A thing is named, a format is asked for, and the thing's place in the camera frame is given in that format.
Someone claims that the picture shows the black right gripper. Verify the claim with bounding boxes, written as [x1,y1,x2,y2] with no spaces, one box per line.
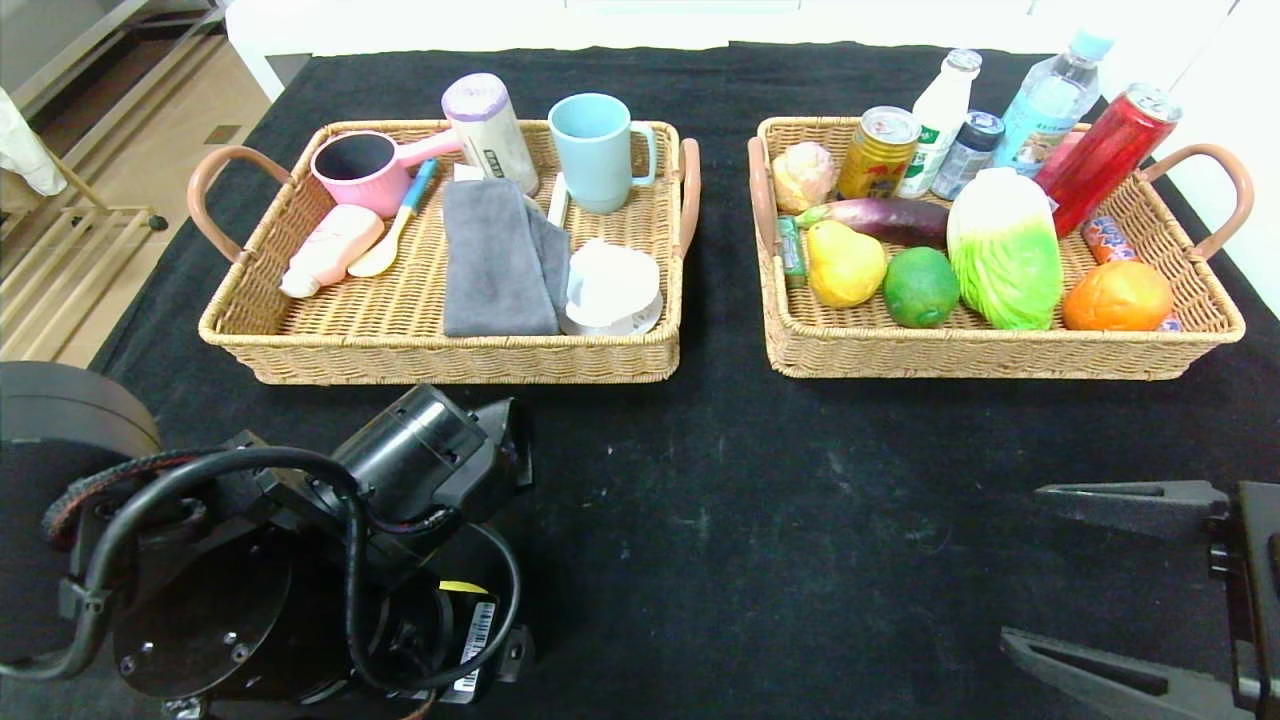
[999,479,1280,720]

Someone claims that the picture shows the green white napa cabbage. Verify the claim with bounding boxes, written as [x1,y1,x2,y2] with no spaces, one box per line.
[945,167,1064,332]

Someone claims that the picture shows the yellow pear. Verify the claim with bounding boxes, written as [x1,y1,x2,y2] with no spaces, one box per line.
[806,220,888,309]

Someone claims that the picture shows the white plate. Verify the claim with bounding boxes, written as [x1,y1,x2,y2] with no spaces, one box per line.
[560,238,665,338]

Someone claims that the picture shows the grey towel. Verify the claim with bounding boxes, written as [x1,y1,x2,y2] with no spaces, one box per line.
[441,163,573,338]

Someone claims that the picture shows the orange fruit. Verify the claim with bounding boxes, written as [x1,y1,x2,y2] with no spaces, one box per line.
[1062,261,1174,333]

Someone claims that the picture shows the orange blue candy roll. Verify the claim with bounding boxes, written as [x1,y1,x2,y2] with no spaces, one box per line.
[1080,215,1183,334]

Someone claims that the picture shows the green lime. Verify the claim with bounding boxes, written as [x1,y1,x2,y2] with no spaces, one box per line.
[882,246,963,329]

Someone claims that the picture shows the black tablecloth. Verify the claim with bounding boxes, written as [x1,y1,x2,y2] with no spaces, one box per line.
[0,45,1280,720]

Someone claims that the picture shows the red drink can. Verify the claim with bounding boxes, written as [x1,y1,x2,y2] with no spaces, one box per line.
[1035,84,1182,239]

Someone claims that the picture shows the purple eggplant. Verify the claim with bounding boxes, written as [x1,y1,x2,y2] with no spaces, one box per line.
[796,197,951,251]

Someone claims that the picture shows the pink snack packet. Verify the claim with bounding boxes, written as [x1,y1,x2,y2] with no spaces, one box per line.
[1040,131,1081,176]

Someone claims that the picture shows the small blue lid bottle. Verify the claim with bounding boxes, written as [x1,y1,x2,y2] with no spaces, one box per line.
[929,112,1004,203]

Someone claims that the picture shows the small green candy pack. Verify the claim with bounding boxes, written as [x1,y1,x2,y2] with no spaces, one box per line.
[777,217,809,291]

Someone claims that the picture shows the clear water bottle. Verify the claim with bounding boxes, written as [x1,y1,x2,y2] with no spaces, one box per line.
[985,26,1115,186]

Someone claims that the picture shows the gold drink can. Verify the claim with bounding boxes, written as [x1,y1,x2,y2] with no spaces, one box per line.
[836,107,921,204]

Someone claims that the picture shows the white milk bottle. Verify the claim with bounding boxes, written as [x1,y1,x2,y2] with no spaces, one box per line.
[893,50,982,200]

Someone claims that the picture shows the teal mug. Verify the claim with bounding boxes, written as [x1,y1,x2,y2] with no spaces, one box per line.
[547,92,658,215]

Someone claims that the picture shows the beige tumbler purple lid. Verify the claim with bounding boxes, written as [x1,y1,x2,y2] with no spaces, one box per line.
[441,72,540,199]

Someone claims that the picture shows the pink lotion bottle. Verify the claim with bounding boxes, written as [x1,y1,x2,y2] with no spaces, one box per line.
[279,205,386,300]

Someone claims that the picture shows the white table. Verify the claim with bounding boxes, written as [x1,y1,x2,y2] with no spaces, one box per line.
[226,0,1061,106]

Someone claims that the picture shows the gold metal rack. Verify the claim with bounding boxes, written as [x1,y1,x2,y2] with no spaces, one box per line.
[0,140,169,366]

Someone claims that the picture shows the beige framed wooden bench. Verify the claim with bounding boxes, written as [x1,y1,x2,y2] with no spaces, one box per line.
[0,0,233,161]

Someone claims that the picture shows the white hanging cloth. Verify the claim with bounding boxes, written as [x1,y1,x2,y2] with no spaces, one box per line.
[0,85,41,197]

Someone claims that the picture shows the wicker basket brown handles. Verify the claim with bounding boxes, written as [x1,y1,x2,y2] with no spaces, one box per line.
[747,116,1253,380]
[187,120,702,386]

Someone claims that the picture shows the yellow spoon blue handle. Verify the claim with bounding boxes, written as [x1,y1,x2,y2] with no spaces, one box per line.
[347,160,440,279]

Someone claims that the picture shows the pink cup with handle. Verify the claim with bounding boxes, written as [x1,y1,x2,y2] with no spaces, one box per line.
[310,130,463,219]

